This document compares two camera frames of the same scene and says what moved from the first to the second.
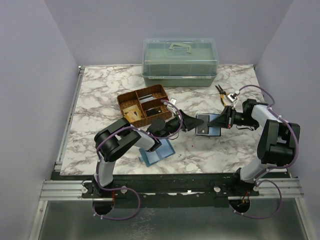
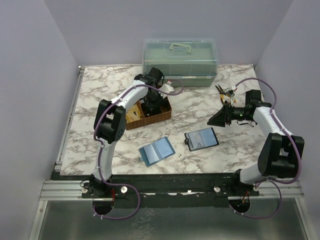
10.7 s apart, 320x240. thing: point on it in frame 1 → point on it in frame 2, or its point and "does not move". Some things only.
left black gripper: x=189 y=123 → x=153 y=106
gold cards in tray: x=132 y=113 does not move
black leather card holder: x=203 y=129 → x=201 y=139
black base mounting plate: x=171 y=191 does not move
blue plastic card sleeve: x=164 y=150 does not move
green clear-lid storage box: x=180 y=62 does not move
